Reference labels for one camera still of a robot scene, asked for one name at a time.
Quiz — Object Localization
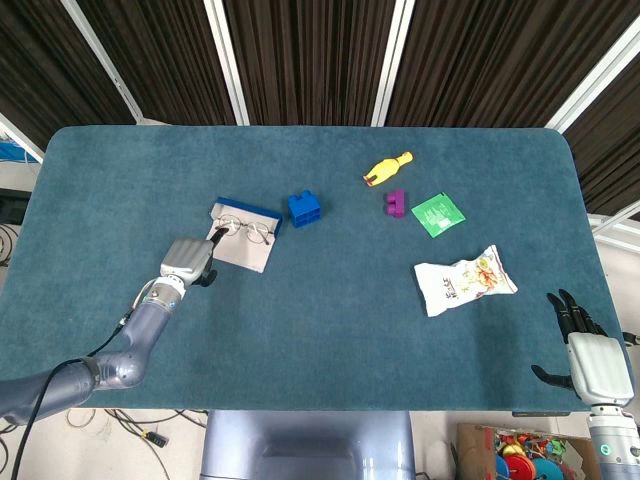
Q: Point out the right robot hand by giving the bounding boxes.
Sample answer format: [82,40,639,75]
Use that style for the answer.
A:
[530,288,636,407]

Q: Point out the blue glasses case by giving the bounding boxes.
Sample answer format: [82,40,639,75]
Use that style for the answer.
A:
[205,196,284,274]

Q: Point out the dark brown pleated curtain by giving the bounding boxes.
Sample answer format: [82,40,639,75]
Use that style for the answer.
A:
[0,0,640,221]

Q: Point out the green foil sachet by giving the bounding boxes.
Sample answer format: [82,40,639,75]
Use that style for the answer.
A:
[410,192,466,239]

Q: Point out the red plastic toy disc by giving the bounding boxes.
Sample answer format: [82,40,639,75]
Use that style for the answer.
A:
[501,451,534,480]

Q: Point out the white snack bag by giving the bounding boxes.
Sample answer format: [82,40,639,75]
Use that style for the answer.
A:
[413,244,519,318]

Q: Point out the eyeglasses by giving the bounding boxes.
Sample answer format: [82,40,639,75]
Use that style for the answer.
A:
[215,213,275,246]

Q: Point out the teal felt table mat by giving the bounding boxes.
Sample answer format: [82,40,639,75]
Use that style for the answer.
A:
[0,125,634,412]

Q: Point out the black cable with yellow tag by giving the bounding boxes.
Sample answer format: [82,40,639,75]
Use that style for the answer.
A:
[102,408,174,480]

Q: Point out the blue-grey robot torso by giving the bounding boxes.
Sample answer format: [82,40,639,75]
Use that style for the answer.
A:
[199,410,416,480]

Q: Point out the blue plastic toy disc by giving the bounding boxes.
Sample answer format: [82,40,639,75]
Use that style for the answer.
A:
[531,457,565,480]

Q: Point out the purple toy building brick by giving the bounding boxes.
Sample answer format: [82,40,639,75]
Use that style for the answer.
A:
[383,188,408,220]

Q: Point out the cardboard box of toys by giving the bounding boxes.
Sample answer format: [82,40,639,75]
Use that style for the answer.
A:
[455,422,594,480]

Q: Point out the white aluminium frame post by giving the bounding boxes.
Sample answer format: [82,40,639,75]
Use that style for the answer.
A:
[544,19,640,134]
[203,0,250,127]
[59,0,147,126]
[370,0,416,127]

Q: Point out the blue toy building brick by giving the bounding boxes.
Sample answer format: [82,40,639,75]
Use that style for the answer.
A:
[287,189,324,229]

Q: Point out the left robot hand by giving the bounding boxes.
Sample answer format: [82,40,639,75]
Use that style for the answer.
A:
[158,227,230,290]

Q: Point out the yellow rubber chicken toy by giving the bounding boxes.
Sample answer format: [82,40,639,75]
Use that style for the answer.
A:
[362,151,415,189]

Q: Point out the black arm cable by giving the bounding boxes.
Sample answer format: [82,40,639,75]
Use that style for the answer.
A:
[9,279,154,480]

